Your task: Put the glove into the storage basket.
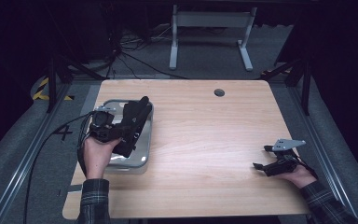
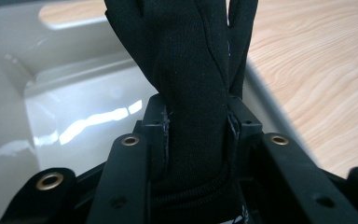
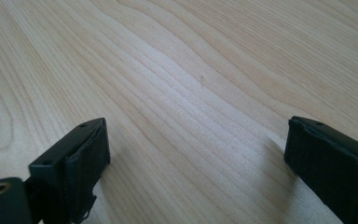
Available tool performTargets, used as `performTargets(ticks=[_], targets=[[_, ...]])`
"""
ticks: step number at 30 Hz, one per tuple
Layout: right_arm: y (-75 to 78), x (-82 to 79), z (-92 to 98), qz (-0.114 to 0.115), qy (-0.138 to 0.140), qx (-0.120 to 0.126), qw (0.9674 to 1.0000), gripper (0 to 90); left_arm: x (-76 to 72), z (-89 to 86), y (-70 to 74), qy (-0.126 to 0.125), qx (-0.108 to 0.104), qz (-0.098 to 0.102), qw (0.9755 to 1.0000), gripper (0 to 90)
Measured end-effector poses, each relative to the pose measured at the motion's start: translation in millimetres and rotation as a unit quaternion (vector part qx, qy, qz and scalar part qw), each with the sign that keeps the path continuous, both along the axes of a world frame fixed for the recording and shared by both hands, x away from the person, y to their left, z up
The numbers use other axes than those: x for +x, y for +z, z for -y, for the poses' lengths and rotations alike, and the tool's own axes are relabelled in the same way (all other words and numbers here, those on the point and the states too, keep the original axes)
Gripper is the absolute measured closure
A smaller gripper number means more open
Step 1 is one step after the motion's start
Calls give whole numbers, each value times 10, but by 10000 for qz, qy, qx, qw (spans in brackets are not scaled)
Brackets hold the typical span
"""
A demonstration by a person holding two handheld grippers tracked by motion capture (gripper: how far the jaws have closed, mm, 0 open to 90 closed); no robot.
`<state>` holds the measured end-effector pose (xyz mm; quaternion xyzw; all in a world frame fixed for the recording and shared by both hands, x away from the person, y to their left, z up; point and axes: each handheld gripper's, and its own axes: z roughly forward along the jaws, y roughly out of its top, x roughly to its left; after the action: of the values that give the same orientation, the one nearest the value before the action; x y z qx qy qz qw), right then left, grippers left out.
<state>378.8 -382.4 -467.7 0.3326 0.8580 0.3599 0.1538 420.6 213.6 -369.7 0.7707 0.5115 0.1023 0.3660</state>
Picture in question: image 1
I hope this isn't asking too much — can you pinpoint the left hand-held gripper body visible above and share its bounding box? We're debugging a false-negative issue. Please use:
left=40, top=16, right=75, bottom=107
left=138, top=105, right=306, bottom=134
left=88, top=105, right=124, bottom=145

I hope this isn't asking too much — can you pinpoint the person's left hand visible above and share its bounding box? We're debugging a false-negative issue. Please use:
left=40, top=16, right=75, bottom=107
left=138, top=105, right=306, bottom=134
left=82, top=136, right=122, bottom=181

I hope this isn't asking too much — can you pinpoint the bundle of floor cables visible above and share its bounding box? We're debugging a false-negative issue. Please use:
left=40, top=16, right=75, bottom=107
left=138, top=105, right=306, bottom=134
left=105, top=23, right=188, bottom=80

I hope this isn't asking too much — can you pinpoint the aluminium rail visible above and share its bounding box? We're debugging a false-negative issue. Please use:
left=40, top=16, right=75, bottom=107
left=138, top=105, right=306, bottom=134
left=0, top=83, right=73, bottom=224
left=286, top=86, right=358, bottom=219

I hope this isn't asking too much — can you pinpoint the person's right hand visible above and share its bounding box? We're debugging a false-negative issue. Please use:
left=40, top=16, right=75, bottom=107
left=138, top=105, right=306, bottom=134
left=274, top=165, right=318, bottom=189

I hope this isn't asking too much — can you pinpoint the black metal stand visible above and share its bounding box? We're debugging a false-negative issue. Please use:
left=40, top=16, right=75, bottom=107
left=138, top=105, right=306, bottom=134
left=260, top=57, right=312, bottom=117
left=46, top=53, right=107, bottom=114

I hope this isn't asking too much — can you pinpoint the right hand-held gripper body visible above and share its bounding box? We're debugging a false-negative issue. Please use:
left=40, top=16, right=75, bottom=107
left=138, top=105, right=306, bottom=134
left=264, top=138, right=308, bottom=177

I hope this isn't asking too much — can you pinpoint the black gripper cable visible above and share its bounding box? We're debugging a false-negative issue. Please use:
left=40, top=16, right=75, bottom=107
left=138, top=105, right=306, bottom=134
left=22, top=111, right=95, bottom=224
left=294, top=154, right=320, bottom=180

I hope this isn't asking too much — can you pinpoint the black cloth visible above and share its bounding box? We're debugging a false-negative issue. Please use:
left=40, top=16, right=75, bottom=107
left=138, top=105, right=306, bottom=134
left=111, top=95, right=154, bottom=159

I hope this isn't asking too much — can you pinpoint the white desk frame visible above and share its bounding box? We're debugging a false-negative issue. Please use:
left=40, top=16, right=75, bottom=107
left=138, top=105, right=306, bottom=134
left=169, top=4, right=258, bottom=72

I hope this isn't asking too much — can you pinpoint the metal tray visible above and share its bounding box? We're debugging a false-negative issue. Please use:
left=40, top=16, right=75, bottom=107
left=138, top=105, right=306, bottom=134
left=101, top=98, right=155, bottom=175

